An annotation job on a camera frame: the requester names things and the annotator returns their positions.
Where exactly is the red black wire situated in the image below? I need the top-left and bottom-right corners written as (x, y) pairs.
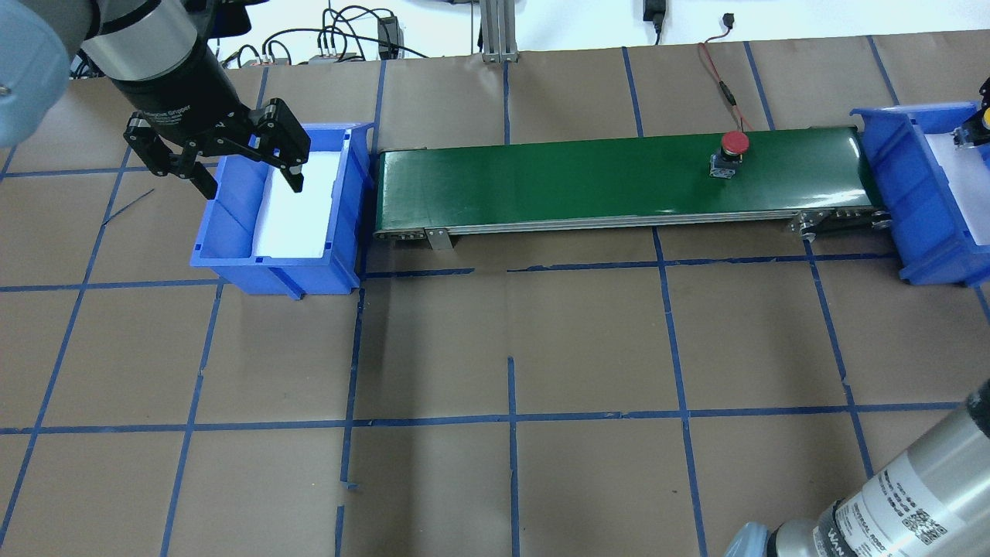
top-left (698, 14), bottom-right (755, 132)

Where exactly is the blue right plastic bin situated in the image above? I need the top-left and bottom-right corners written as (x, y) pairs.
top-left (852, 100), bottom-right (989, 288)

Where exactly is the blue plastic bin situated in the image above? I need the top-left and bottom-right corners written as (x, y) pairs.
top-left (852, 100), bottom-right (989, 288)
top-left (189, 122), bottom-right (374, 299)

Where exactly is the yellow push button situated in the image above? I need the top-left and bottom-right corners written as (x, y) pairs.
top-left (951, 107), bottom-right (989, 149)

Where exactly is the aluminium profile post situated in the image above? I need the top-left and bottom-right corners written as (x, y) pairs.
top-left (480, 0), bottom-right (519, 63)

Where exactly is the black power adapter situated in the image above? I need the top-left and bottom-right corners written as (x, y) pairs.
top-left (376, 15), bottom-right (405, 60)

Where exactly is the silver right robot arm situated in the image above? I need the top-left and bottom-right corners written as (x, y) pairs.
top-left (727, 384), bottom-right (989, 556)

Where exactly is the white foam pad right bin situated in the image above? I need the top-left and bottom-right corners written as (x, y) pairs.
top-left (925, 133), bottom-right (989, 244)

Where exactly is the white foam pad left bin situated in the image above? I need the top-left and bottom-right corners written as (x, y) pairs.
top-left (252, 151), bottom-right (342, 258)

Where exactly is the green conveyor belt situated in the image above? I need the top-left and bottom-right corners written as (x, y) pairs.
top-left (374, 127), bottom-right (891, 249)

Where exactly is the red push button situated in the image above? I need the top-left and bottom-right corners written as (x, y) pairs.
top-left (708, 130), bottom-right (750, 179)

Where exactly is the white foam pad bin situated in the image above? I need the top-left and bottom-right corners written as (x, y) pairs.
top-left (925, 133), bottom-right (989, 244)
top-left (252, 151), bottom-right (342, 258)

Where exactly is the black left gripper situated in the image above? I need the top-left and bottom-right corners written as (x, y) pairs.
top-left (111, 43), bottom-right (311, 200)

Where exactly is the blue left plastic bin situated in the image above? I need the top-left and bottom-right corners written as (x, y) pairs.
top-left (189, 122), bottom-right (374, 299)

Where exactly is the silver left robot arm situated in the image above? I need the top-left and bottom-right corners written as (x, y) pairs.
top-left (1, 1), bottom-right (311, 200)

